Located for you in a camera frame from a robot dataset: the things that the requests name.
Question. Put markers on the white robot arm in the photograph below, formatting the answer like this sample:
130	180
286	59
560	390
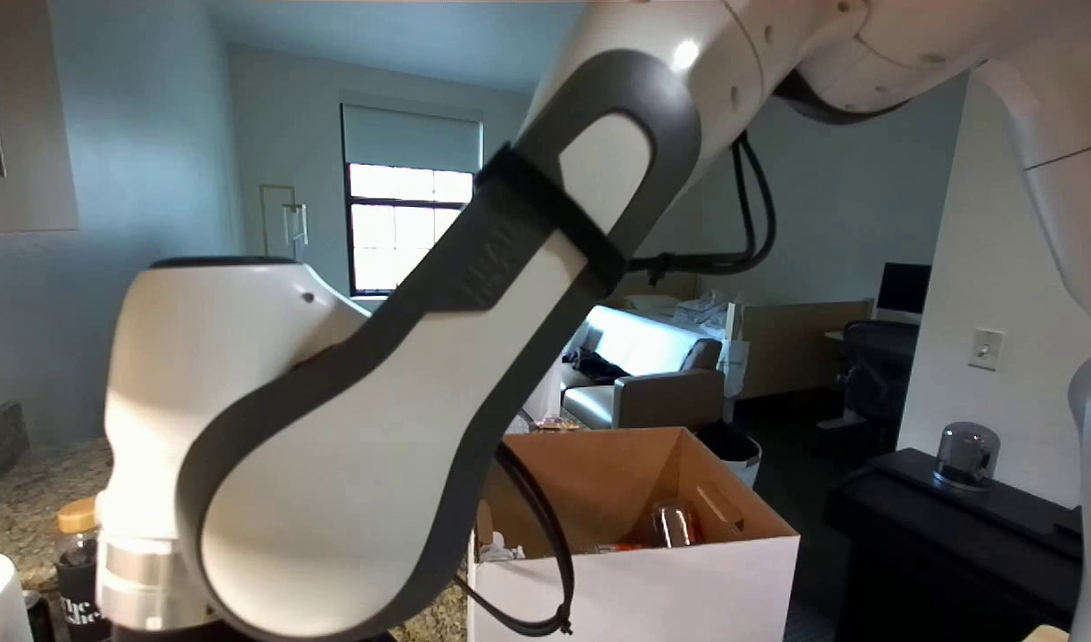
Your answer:
309	472

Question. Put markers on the glass jar on dresser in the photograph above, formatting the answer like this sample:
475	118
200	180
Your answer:
967	455

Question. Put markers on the white cardboard storage box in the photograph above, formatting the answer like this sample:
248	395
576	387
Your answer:
667	540

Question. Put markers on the wall light switch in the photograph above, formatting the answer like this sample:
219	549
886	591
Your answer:
985	351

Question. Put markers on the window with roller blind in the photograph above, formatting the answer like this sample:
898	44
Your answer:
406	176

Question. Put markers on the black dresser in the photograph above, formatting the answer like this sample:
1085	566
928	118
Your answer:
950	566

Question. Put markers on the dark bottle with cork lid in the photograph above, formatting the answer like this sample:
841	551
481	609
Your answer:
74	573

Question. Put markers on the grey armchair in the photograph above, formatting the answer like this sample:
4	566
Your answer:
658	390

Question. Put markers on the computer monitor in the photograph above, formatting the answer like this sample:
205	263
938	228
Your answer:
902	288

